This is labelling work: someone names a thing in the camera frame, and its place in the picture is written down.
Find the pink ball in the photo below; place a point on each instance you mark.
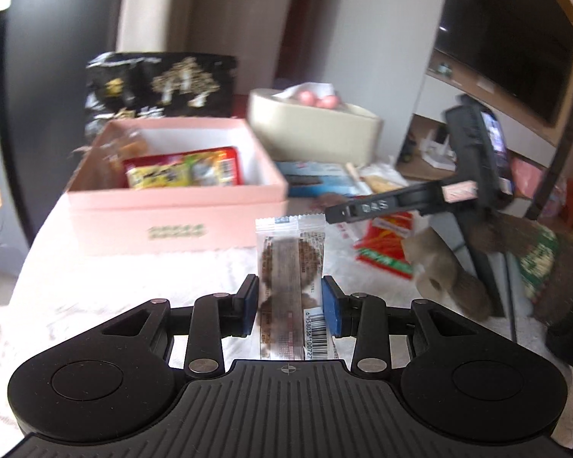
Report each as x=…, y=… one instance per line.
x=305, y=97
x=330, y=102

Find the black television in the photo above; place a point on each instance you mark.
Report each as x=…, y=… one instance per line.
x=506, y=33

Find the blue packet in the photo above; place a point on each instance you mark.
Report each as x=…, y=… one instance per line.
x=315, y=179

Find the white tissue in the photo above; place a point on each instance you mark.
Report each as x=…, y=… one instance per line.
x=310, y=87

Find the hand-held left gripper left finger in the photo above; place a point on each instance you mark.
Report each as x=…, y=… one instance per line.
x=249, y=305

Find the clear cookie packet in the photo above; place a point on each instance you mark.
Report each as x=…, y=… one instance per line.
x=291, y=257

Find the pink cardboard box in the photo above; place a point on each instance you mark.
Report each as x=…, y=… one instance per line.
x=172, y=219

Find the dark tall cabinet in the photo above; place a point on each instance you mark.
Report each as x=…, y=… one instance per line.
x=62, y=33

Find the green patterned cloth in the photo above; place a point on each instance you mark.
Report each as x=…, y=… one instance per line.
x=537, y=262

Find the orange bread packet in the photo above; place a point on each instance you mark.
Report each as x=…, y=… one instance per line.
x=124, y=150

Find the cream tissue box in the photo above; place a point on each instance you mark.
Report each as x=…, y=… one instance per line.
x=315, y=133

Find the red striped snack packet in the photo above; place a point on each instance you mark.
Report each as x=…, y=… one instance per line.
x=387, y=248

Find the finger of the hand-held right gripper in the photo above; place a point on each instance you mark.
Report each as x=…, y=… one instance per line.
x=377, y=206

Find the white woven tablecloth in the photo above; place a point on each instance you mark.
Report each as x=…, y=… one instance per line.
x=100, y=286

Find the black snack bag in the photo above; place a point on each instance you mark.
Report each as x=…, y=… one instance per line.
x=162, y=86

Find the person's right hand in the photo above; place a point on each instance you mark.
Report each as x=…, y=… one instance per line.
x=429, y=260

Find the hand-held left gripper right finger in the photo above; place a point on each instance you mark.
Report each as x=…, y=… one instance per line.
x=332, y=307

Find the clear biscuit packet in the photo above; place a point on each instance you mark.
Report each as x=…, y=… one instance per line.
x=379, y=179

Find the beige curtain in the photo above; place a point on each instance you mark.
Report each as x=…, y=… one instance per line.
x=153, y=4

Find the white router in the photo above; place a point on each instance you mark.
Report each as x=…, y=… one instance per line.
x=437, y=152

